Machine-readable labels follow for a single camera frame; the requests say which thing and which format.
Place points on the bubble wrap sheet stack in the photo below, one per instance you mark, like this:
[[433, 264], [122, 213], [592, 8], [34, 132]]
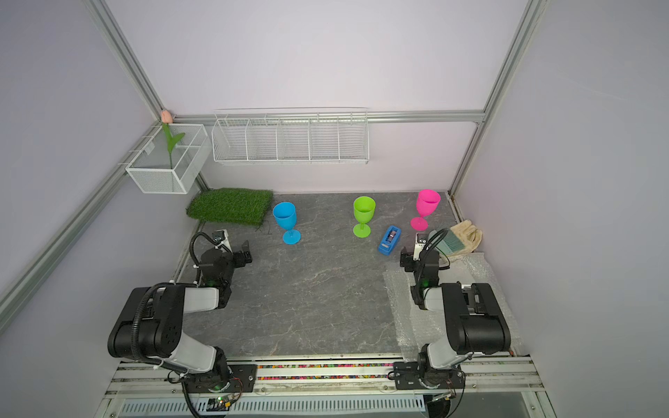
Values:
[[416, 327]]

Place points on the artificial pink tulip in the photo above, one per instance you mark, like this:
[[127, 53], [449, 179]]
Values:
[[171, 139]]

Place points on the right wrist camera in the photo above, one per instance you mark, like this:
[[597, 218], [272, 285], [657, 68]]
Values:
[[420, 243]]

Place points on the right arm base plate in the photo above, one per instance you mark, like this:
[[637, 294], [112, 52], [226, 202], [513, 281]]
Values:
[[428, 377]]

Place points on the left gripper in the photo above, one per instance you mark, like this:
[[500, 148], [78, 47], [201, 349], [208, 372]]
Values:
[[242, 256]]

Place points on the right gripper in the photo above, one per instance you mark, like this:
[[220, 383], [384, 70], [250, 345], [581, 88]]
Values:
[[408, 259]]

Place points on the green artificial grass mat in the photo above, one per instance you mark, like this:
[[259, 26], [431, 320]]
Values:
[[247, 207]]

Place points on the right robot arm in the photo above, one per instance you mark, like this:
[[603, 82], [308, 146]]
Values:
[[474, 321]]

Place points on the white mesh basket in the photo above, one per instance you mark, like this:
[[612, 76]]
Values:
[[150, 167]]

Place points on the green plastic wine glass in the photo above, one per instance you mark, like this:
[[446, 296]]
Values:
[[364, 210]]

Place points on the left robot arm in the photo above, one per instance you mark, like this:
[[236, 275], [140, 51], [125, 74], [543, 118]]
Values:
[[149, 329]]

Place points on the green dustpan brush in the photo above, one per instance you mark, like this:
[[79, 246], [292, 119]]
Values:
[[449, 244]]

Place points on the pink plastic wine glass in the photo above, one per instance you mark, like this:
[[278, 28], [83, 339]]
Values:
[[426, 203]]

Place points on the blue tape dispenser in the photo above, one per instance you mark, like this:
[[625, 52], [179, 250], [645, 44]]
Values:
[[390, 240]]

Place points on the blue plastic wine glass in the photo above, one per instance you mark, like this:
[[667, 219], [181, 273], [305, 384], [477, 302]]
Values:
[[286, 217]]

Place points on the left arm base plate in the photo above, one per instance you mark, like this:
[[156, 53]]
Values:
[[238, 378]]

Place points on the white wire shelf rack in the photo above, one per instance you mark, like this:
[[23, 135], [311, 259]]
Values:
[[291, 135]]

